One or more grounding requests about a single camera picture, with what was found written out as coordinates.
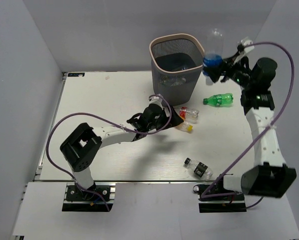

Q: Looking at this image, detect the clear bottle black cap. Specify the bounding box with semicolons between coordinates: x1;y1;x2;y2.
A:
184;158;213;181

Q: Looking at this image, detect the green bottle near bin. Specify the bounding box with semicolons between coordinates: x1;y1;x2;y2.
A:
203;93;234;107

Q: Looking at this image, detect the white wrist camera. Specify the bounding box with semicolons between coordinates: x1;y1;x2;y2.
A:
235;37;255;63
148;94;170;117

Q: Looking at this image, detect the clear bottle red cap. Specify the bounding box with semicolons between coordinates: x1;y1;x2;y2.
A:
178;107;200;123

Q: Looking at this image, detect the clear bottle blue label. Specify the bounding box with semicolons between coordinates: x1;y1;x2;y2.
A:
202;28;225;86

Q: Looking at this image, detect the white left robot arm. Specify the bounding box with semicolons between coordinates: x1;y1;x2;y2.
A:
60;103;184;200

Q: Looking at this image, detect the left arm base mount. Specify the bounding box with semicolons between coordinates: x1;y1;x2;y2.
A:
62;184;116;213

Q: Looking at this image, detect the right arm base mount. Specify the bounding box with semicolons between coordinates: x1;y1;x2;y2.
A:
192;184;247;214

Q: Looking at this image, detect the clear bottle yellow cap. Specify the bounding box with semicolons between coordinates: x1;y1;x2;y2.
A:
175;121;193;133

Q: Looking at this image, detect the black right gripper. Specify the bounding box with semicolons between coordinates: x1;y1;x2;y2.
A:
202;51;254;89

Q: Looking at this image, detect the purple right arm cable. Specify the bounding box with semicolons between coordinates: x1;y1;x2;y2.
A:
200;41;296;210

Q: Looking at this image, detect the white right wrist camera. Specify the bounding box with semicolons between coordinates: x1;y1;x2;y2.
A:
235;37;255;63

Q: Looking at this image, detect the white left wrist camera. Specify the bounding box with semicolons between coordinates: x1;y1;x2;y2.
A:
148;94;170;117

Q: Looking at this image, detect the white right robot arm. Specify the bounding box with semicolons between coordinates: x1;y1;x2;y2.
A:
200;56;297;200

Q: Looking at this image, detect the grey mesh waste bin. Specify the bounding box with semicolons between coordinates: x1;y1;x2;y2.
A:
149;33;205;106

